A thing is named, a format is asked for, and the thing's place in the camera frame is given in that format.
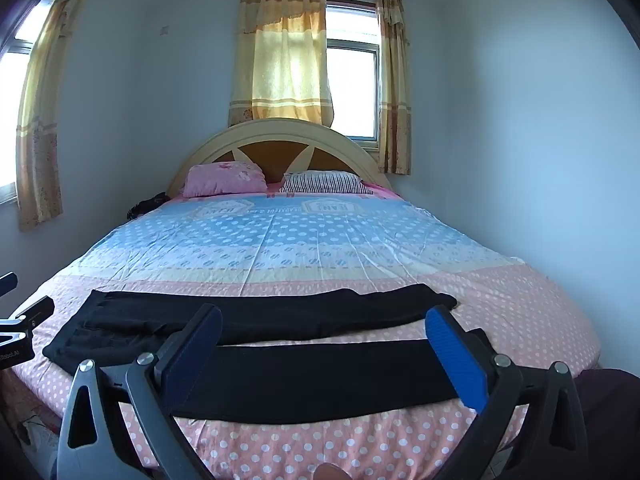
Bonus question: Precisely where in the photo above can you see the narrow yellow curtain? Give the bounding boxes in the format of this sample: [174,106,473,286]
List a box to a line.
[376,0,413,176]

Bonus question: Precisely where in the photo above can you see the long yellow curtain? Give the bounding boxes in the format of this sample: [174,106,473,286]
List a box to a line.
[16,0,96,231]

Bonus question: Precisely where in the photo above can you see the person's right hand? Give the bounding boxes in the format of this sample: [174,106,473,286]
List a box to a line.
[315,462,351,480]

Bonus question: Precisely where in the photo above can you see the black pants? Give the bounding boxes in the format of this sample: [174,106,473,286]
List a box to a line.
[42,283,496,426]

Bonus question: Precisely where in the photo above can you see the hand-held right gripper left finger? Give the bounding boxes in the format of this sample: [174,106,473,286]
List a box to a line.
[56,303,224,480]

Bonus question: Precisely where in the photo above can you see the polka dot bedsheet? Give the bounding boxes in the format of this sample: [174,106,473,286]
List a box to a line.
[10,192,601,480]

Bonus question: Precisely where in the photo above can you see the wide yellow curtain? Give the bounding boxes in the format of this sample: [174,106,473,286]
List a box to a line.
[228,0,335,128]

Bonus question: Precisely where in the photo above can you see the side wall window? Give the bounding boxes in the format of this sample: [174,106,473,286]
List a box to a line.
[0,0,66,206]

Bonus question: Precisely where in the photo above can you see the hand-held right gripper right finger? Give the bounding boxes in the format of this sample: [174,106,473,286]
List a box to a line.
[424,304,590,480]

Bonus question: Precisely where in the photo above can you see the dark clothes beside bed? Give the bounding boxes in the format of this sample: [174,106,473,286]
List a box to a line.
[126,191,168,220]

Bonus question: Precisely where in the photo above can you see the cream wooden bed headboard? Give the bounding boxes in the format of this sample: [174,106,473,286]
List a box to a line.
[166,118,393,198]

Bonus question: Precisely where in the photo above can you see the striped pillow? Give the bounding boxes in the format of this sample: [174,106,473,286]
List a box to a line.
[279,170,375,196]

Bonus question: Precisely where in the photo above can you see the pink floral pillow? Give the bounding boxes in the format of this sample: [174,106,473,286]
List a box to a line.
[182,162,268,198]

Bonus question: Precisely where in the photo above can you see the window behind headboard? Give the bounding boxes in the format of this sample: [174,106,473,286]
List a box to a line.
[325,2,383,150]

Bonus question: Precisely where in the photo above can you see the dark maroon cloth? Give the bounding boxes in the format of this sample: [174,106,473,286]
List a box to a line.
[575,367,640,480]

